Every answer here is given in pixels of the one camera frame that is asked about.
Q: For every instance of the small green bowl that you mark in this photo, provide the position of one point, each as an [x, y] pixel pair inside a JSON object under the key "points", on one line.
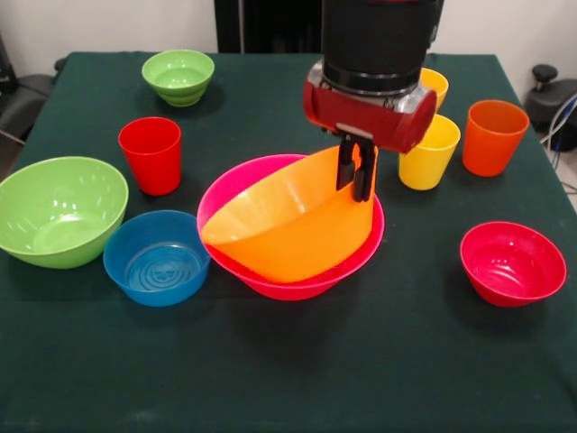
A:
{"points": [[178, 76]]}

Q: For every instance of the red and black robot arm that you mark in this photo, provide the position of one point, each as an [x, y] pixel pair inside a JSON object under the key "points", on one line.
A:
{"points": [[378, 40]]}

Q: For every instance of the red cup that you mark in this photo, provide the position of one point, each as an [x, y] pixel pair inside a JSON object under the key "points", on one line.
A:
{"points": [[153, 171]]}

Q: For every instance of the blue bowl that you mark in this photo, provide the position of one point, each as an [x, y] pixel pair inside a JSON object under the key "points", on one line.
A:
{"points": [[155, 295]]}

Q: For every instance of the red bowl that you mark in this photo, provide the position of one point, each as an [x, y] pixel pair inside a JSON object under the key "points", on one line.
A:
{"points": [[509, 266]]}

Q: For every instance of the dark green tablecloth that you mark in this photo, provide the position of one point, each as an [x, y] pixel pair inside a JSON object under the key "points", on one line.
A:
{"points": [[288, 361]]}

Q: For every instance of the orange cup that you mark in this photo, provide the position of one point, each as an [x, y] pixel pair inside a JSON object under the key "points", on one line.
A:
{"points": [[489, 153]]}

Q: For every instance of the large orange bowl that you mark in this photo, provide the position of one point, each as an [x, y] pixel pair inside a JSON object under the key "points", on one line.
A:
{"points": [[297, 243]]}

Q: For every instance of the black chair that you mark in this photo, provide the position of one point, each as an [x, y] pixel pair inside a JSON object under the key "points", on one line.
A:
{"points": [[27, 99]]}

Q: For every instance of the large pink bowl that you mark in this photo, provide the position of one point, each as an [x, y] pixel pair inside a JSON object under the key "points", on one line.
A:
{"points": [[293, 288]]}

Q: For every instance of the yellow cup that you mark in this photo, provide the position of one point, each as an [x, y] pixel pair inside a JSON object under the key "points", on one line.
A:
{"points": [[438, 85], [428, 171]]}

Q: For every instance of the large green bowl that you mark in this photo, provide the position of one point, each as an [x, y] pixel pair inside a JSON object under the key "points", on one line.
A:
{"points": [[58, 212]]}

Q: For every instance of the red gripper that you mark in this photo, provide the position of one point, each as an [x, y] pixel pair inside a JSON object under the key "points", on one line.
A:
{"points": [[365, 117]]}

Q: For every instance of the black cabinet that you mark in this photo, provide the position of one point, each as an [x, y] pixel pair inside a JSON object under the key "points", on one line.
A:
{"points": [[270, 22]]}

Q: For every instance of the black equipment base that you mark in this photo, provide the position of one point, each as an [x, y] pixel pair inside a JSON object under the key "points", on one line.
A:
{"points": [[550, 99]]}

